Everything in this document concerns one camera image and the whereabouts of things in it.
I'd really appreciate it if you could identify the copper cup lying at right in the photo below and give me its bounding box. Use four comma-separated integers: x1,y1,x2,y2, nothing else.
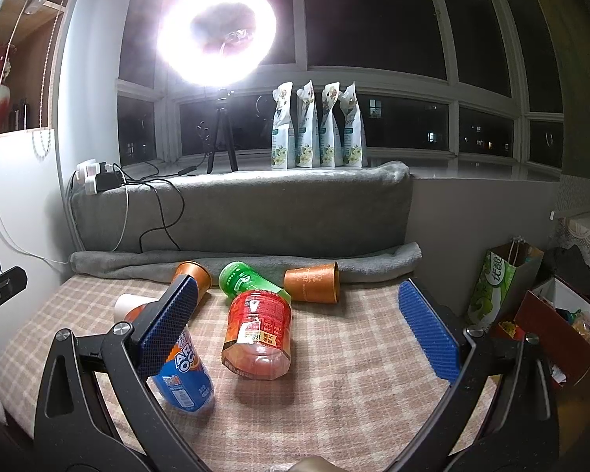
283,262,340,305

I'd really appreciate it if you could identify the copper cup near white cup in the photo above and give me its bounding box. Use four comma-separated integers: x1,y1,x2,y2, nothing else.
172,261,212,305

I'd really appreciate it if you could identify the green plastic bottle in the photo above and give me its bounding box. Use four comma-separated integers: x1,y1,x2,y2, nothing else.
218,261,292,304

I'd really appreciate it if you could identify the white plastic cup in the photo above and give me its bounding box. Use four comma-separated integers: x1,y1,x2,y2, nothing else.
112,293,155,323

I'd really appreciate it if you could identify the bright ring light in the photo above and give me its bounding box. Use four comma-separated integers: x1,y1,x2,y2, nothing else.
156,0,277,90

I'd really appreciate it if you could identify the blue orange drink bottle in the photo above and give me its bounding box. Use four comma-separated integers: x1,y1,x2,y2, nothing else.
152,328,214,412

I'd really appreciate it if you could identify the grey sofa backrest cushion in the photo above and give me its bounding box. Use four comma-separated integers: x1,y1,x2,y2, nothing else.
71,161,412,258

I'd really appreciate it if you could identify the white cable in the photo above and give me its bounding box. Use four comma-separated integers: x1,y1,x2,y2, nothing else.
0,0,130,267

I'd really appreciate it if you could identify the red cardboard box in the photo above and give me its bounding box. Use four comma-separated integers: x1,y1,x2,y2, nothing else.
514,277,590,386

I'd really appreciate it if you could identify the left gloved hand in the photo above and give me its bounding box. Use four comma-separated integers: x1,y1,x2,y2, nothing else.
289,456,343,472

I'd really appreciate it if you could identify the wooden wall shelf niche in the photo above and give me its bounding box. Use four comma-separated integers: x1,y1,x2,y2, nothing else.
0,0,69,133

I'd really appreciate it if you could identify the white power strip with chargers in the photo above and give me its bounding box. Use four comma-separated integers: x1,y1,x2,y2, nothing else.
75,159,125,195

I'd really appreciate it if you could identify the rolled grey blanket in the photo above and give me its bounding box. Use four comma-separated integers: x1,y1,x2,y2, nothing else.
69,242,422,284

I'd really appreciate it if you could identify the green white shopping bag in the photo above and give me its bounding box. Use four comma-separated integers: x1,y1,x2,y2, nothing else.
466,236,545,329

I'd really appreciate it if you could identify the black tripod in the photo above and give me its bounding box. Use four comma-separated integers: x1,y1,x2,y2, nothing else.
206,88,238,174

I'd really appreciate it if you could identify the black cable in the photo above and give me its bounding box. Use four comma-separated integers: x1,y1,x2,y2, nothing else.
112,159,213,254

